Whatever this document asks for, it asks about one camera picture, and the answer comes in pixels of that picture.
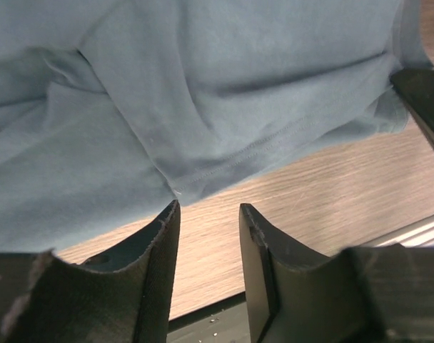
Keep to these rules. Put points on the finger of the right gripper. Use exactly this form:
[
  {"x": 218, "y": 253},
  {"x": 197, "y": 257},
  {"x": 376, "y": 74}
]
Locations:
[{"x": 415, "y": 87}]

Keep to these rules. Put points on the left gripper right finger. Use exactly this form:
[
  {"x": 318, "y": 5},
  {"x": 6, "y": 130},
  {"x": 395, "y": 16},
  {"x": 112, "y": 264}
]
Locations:
[{"x": 361, "y": 294}]

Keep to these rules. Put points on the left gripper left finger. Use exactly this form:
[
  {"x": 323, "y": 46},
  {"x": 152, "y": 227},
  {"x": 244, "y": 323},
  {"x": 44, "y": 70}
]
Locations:
[{"x": 122, "y": 294}]

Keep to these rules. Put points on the blue-grey t-shirt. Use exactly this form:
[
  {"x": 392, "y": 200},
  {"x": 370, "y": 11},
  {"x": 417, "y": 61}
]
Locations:
[{"x": 109, "y": 110}]

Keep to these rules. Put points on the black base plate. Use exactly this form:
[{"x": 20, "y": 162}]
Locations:
[{"x": 223, "y": 321}]

